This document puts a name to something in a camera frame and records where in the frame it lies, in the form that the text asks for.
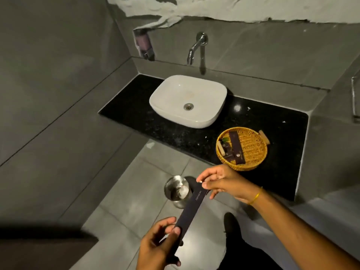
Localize person's left hand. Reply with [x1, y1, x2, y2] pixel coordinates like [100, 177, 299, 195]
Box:
[136, 217, 184, 270]

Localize person's right hand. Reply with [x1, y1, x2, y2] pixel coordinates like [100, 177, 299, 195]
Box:
[196, 164, 261, 205]

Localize long slim dark box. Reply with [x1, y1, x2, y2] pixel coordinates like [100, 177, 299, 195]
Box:
[165, 189, 209, 265]

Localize person's right forearm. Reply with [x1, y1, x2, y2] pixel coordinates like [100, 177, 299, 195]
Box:
[249, 188, 360, 270]

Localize small dark toiletry box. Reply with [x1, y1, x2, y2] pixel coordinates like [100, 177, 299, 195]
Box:
[220, 142, 236, 163]

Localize white crumpled trash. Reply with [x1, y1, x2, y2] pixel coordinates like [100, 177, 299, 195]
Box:
[175, 185, 189, 200]

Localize long dark toiletry box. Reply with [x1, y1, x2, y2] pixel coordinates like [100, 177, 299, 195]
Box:
[228, 131, 246, 166]

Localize steel trash bin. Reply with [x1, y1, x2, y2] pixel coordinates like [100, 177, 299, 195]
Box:
[164, 175, 198, 209]

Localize round wicker basket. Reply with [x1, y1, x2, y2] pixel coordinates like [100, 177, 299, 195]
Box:
[215, 126, 271, 172]

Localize yellow wrist band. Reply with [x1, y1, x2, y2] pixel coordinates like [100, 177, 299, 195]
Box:
[247, 187, 264, 206]

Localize person's black shoe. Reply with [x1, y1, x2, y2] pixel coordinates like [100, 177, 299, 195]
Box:
[223, 212, 243, 237]

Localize person's black trouser leg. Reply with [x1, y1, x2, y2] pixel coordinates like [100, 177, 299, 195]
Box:
[217, 232, 283, 270]

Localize white ceramic sink basin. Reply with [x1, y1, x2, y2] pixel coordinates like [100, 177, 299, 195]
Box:
[149, 75, 228, 129]

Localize chrome wall faucet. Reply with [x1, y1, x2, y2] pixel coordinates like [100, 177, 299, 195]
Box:
[187, 31, 209, 66]

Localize wall soap dispenser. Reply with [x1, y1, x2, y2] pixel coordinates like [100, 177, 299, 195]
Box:
[133, 28, 156, 62]

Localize chrome towel rail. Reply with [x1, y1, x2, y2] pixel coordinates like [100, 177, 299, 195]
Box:
[350, 76, 360, 123]

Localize wall mirror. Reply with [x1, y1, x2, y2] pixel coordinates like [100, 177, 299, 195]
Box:
[106, 0, 360, 29]

